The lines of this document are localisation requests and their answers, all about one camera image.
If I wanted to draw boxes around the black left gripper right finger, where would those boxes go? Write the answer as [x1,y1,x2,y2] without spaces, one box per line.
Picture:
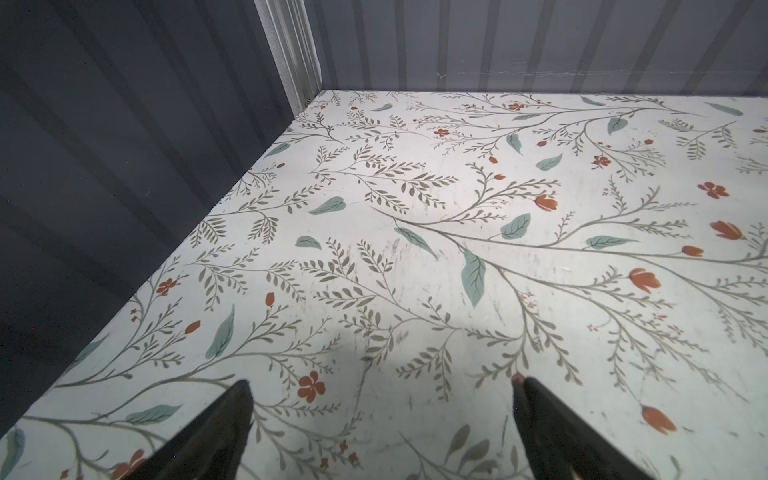
[511,376,650,479]

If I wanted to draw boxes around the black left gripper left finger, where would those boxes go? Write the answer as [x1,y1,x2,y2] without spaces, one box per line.
[126,380,253,480]

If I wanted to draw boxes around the floral patterned table mat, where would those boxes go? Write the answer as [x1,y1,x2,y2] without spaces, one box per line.
[1,91,767,479]

